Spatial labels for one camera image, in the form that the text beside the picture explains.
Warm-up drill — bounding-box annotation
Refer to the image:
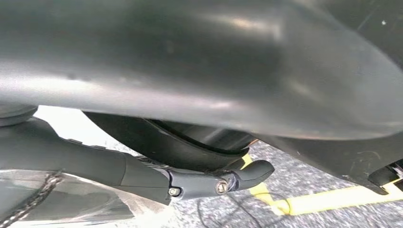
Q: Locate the clear plastic cover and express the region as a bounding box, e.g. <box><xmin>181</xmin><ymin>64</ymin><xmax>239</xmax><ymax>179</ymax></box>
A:
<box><xmin>0</xmin><ymin>170</ymin><xmax>177</xmax><ymax>228</ymax></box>

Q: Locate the braided black cable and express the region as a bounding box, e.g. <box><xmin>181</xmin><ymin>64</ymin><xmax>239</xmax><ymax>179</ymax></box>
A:
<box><xmin>0</xmin><ymin>171</ymin><xmax>64</xmax><ymax>228</ymax></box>

